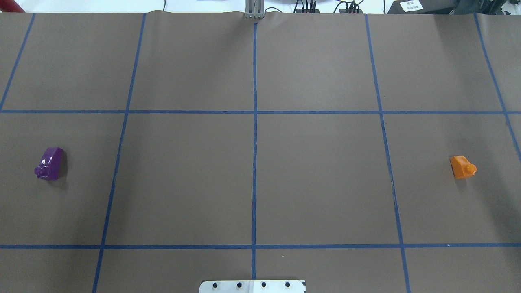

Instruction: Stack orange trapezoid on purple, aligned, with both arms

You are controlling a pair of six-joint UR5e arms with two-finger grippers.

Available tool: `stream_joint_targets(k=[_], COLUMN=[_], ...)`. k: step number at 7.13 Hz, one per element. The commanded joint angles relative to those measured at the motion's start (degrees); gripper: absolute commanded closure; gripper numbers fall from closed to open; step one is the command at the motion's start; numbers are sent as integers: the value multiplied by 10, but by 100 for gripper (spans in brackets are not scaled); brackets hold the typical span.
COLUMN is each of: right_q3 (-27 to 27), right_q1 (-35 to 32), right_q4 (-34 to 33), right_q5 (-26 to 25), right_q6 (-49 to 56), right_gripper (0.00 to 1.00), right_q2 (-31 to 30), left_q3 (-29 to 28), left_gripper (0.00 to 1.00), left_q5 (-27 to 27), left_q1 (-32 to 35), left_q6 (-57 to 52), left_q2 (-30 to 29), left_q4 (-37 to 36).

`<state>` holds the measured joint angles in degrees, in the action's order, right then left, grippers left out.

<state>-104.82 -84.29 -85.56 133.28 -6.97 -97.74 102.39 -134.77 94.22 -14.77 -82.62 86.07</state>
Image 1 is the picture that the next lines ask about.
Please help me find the orange trapezoid block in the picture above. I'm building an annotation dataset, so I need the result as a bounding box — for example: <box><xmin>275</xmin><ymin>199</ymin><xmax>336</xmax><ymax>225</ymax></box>
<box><xmin>450</xmin><ymin>156</ymin><xmax>477</xmax><ymax>179</ymax></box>

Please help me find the purple trapezoid block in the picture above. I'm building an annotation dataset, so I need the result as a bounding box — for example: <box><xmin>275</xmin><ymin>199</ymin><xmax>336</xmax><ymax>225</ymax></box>
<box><xmin>34</xmin><ymin>147</ymin><xmax>63</xmax><ymax>181</ymax></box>

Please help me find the brown paper table cover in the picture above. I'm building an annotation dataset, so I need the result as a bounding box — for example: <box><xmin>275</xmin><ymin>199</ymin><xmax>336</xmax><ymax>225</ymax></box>
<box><xmin>1</xmin><ymin>11</ymin><xmax>520</xmax><ymax>293</ymax></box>

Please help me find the red cylinder tube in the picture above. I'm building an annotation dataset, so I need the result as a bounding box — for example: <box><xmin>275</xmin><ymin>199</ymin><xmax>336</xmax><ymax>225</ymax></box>
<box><xmin>0</xmin><ymin>0</ymin><xmax>25</xmax><ymax>13</ymax></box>

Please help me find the grey aluminium post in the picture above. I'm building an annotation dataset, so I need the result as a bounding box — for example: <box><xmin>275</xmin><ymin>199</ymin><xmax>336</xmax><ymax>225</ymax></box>
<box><xmin>245</xmin><ymin>0</ymin><xmax>265</xmax><ymax>19</ymax></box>

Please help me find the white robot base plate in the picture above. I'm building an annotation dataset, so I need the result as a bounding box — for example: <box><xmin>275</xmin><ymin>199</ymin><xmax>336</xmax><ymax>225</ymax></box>
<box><xmin>199</xmin><ymin>280</ymin><xmax>306</xmax><ymax>293</ymax></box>

